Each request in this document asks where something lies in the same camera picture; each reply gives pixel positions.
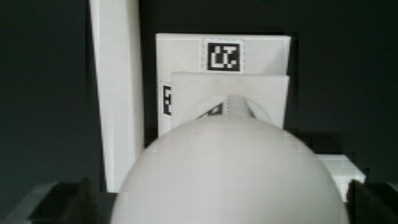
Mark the white fence rail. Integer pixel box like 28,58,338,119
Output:
317,154,367,196
90,0,145,192

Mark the white lamp bulb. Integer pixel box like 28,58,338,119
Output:
111,97,351,224

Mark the white right fence rail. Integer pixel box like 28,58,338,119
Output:
90,0,145,192

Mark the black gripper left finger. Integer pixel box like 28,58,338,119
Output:
0,178,99,224

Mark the white lamp base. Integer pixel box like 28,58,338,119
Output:
157,33,292,133

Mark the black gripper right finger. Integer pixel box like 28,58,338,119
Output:
347,181,398,224

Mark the white front fence rail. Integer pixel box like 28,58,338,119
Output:
317,154,367,196

